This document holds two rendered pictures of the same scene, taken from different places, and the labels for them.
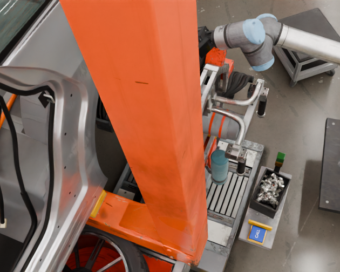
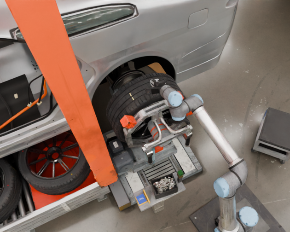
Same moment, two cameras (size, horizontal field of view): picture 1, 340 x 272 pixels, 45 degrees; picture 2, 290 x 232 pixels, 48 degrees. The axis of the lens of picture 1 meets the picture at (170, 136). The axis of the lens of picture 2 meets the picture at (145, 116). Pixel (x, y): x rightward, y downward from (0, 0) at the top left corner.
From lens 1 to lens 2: 1.13 m
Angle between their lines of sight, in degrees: 19
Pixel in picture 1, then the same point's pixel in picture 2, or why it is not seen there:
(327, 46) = (213, 131)
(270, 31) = (191, 105)
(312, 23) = (288, 124)
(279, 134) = (218, 170)
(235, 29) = (167, 92)
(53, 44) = (82, 46)
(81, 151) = not seen: hidden behind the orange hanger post
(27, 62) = not seen: hidden behind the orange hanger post
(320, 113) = (252, 177)
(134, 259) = (81, 162)
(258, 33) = (175, 101)
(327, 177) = (208, 207)
